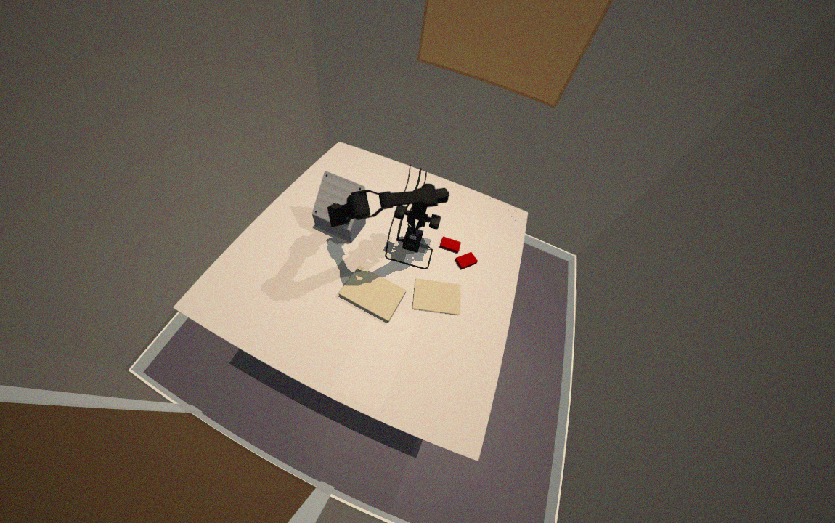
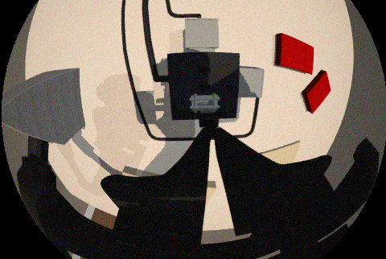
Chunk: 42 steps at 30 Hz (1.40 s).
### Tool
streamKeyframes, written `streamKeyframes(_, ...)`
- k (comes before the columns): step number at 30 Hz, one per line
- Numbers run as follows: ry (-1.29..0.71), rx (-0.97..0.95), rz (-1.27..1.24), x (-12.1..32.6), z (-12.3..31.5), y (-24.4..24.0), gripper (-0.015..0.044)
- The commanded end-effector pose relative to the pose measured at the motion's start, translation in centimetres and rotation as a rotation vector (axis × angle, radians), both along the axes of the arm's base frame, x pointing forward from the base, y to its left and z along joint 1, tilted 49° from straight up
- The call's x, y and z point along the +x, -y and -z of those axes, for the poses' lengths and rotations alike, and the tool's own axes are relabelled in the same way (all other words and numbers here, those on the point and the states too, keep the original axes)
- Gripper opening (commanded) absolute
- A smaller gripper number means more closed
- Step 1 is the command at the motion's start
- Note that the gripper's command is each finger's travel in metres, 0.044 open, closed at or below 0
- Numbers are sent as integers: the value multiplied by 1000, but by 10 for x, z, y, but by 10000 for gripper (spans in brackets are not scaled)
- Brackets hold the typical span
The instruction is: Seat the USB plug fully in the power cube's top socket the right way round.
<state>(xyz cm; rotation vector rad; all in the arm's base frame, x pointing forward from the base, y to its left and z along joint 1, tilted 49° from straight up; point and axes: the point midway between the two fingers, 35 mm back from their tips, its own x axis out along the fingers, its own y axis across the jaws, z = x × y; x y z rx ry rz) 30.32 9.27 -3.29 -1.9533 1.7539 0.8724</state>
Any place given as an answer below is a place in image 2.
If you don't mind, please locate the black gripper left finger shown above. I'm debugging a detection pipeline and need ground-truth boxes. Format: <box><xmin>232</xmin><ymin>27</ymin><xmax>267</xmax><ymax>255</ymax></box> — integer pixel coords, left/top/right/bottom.
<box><xmin>101</xmin><ymin>127</ymin><xmax>210</xmax><ymax>234</ymax></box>

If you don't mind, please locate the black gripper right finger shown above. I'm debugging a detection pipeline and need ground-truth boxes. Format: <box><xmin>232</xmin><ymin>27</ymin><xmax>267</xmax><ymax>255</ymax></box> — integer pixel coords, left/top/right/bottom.
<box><xmin>215</xmin><ymin>127</ymin><xmax>332</xmax><ymax>236</ymax></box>

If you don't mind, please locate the red flat rectangular block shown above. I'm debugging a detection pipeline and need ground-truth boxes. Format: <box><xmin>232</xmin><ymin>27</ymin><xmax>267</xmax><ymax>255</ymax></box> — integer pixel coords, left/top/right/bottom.
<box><xmin>302</xmin><ymin>70</ymin><xmax>331</xmax><ymax>113</ymax></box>
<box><xmin>275</xmin><ymin>33</ymin><xmax>314</xmax><ymax>75</ymax></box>

